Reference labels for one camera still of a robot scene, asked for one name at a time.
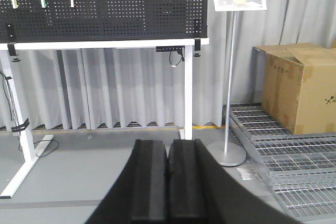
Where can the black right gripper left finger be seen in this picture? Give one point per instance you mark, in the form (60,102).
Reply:
(139,193)

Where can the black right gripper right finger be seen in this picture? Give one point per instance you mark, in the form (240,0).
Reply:
(201,191)

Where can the silver sign stand pole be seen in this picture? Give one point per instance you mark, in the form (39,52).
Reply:
(226,153)

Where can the metal floor grating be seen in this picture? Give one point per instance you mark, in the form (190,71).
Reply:
(299,170)

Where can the grey curtain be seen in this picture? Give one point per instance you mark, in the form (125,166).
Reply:
(92,87)

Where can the large cardboard box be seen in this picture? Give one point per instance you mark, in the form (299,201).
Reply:
(299,87)

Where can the black power strip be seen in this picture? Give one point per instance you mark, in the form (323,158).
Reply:
(178,49)

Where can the black perforated pegboard panel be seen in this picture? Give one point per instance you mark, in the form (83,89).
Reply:
(98,20)

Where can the black right clamp bracket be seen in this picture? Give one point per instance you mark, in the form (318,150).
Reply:
(197,31)

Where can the black clamp bracket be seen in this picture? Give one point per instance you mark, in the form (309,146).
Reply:
(12,41)
(197,31)

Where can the black left clamp bracket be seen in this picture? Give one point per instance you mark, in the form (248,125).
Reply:
(12,41)

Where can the white table frame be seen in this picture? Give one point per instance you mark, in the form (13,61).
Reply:
(31,152)

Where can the red button switch box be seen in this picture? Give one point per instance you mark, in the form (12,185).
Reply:
(72,3)

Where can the green button switch box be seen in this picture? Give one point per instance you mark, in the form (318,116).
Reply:
(43,3)

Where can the yellow button switch box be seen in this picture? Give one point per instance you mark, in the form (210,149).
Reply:
(14,4)

